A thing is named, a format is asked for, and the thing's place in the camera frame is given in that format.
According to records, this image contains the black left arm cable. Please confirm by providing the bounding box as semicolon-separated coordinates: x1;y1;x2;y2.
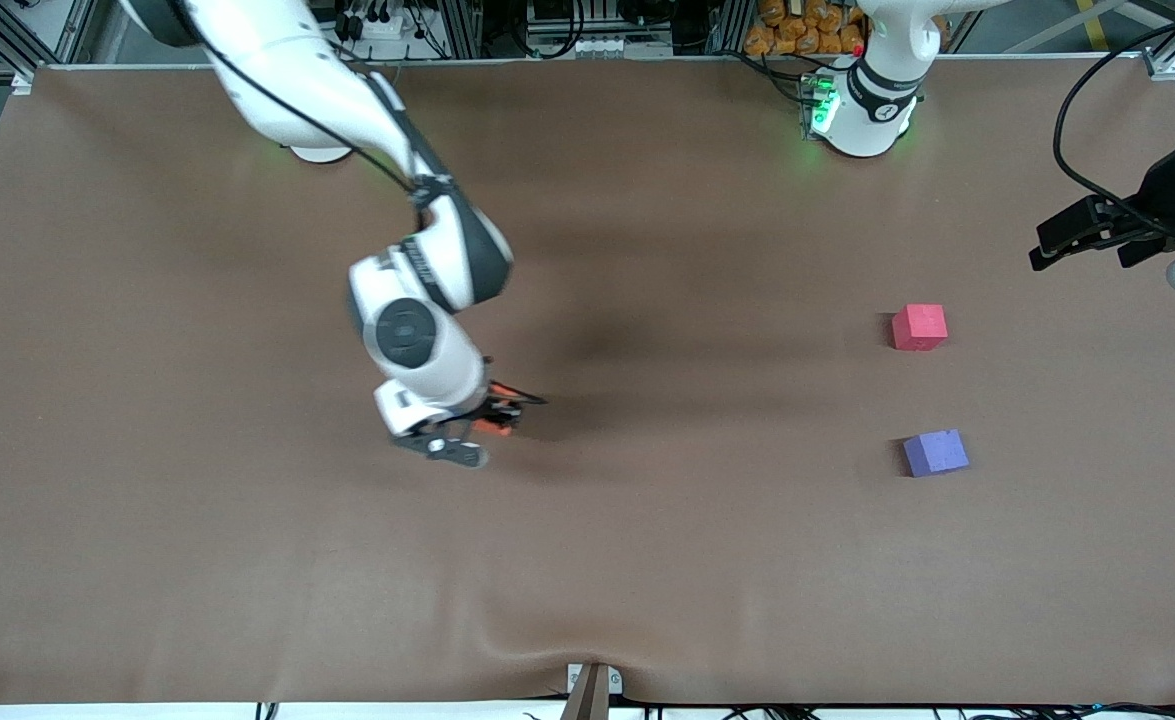
1053;8;1175;237

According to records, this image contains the purple foam block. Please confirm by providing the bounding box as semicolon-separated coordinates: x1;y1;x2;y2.
902;429;971;478

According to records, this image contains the orange foam block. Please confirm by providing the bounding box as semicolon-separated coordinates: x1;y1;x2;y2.
475;382;514;435

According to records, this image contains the bag of orange items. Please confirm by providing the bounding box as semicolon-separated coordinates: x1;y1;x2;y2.
744;0;866;57

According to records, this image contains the brown table cover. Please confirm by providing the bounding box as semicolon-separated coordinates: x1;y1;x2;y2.
0;55;1175;707

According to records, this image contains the white power strip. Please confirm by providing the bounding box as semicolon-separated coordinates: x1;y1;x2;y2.
342;8;410;43

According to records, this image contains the grey metal mount bracket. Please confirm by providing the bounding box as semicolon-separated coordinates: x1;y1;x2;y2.
561;663;624;720

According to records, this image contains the red foam block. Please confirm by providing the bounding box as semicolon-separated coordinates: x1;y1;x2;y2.
892;304;948;352

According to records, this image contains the aluminium frame rail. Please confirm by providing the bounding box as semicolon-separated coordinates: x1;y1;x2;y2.
0;0;98;83

